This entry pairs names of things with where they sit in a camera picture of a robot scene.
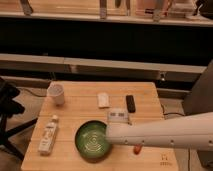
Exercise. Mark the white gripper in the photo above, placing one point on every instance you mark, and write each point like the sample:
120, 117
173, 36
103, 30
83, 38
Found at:
118, 115

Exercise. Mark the green ceramic bowl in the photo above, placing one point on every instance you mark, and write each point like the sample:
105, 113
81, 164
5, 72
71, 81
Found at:
90, 140

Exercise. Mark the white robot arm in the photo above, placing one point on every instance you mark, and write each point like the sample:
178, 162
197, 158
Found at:
189, 132

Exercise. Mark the black remote control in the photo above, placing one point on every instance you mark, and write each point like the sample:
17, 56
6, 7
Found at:
130, 104

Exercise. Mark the orange carrot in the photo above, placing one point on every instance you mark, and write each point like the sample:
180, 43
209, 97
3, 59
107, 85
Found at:
137, 149

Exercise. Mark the white paper cup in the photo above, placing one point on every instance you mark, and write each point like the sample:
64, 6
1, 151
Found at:
56, 93

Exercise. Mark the white tube bottle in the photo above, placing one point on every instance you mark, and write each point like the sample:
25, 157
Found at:
48, 136

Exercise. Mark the grey cabinet at right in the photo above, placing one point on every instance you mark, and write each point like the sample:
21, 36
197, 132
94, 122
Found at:
200, 100

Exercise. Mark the black office chair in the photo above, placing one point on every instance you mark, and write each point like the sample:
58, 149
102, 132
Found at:
8, 108

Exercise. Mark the long wooden shelf bench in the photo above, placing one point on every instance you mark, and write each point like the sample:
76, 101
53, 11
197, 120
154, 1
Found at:
135, 70

